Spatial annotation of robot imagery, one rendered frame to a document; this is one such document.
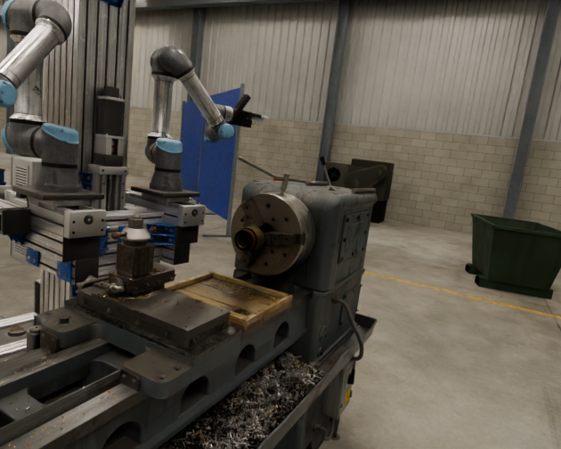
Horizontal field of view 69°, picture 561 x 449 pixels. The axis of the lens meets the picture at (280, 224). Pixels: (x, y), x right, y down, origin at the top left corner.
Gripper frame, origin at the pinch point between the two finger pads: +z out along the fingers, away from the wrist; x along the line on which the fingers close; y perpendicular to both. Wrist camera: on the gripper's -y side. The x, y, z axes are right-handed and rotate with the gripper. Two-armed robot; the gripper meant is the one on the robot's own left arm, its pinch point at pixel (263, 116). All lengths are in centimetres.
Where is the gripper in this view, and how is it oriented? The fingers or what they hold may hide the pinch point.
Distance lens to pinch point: 234.1
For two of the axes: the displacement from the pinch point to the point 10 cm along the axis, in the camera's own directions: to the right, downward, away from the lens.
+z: 8.2, 0.0, 5.7
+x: 5.4, 3.4, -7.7
